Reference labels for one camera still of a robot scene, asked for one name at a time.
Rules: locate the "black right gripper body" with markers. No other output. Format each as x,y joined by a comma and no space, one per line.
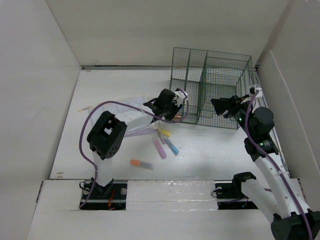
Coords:
239,113

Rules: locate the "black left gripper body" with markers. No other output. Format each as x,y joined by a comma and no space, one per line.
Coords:
169,111

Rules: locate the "clear zipper document pouch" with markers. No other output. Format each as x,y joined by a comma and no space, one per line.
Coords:
129,110

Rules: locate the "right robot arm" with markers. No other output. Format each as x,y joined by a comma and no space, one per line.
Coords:
290,217

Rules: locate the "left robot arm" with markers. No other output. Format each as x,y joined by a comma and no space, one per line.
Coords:
111,121

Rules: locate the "yellow highlighter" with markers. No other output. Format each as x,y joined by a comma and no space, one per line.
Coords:
164,132

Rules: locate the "blue highlighter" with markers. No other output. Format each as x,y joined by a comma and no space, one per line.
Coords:
172,147

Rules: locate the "pink purple highlighter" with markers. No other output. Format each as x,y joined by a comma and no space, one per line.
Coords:
159,148

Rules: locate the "orange grey highlighter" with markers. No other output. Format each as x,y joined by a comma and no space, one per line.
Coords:
142,164

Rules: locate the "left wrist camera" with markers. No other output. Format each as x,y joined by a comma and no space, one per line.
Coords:
180,96

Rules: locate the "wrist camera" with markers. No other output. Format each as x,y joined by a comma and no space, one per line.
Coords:
256,90
180,96

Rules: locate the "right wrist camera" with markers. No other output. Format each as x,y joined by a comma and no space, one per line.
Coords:
256,90

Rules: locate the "green wire mesh organizer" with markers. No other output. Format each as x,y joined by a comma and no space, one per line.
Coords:
206,75

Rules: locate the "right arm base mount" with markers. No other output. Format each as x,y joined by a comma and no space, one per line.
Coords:
229,196

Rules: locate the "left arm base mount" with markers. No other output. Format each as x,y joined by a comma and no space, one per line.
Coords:
112,197

